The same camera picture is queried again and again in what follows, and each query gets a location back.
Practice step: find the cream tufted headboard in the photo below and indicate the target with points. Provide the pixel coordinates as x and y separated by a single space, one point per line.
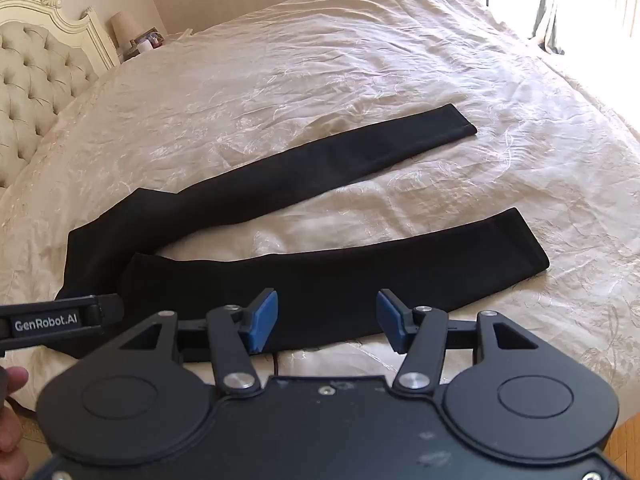
35 70

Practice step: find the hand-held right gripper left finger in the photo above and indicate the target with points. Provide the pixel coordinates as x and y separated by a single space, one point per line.
261 321

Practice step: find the beige table lamp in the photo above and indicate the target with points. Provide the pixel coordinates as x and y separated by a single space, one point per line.
122 27

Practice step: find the beige patterned bedspread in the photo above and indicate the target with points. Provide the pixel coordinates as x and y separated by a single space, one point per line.
350 60

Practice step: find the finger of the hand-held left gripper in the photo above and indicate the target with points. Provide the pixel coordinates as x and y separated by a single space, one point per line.
111 307

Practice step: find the black pants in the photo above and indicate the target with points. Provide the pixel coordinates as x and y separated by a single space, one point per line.
225 180

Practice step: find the person's left hand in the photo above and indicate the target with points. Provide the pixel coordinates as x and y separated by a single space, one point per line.
12 379

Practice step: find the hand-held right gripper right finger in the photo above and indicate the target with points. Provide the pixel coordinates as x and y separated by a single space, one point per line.
391 321

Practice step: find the pale green curtain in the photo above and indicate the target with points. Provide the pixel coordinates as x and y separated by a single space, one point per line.
547 20

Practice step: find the small picture frame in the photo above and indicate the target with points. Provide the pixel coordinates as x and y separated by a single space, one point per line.
150 39

